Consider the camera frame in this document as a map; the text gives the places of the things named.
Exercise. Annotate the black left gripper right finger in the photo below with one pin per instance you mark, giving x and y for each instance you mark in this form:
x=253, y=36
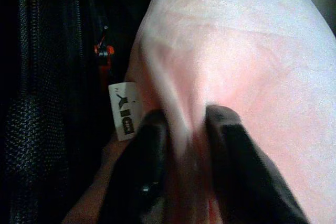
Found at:
x=244, y=176

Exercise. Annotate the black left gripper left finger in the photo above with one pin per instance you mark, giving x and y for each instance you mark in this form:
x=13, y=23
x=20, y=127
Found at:
x=141, y=171

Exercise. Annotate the pink pillow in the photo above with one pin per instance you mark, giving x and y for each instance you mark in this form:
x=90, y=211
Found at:
x=249, y=64

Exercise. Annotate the brown plush sofa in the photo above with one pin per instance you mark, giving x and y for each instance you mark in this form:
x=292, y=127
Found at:
x=86, y=187

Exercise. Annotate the white printed fabric label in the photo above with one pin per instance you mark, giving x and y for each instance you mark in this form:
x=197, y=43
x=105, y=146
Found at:
x=123, y=111

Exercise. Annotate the orange zipper pull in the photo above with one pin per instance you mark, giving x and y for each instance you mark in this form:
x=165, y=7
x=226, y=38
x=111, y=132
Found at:
x=103, y=53

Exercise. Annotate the black mesh backpack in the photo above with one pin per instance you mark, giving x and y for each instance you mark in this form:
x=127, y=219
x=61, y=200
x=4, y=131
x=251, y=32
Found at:
x=47, y=77

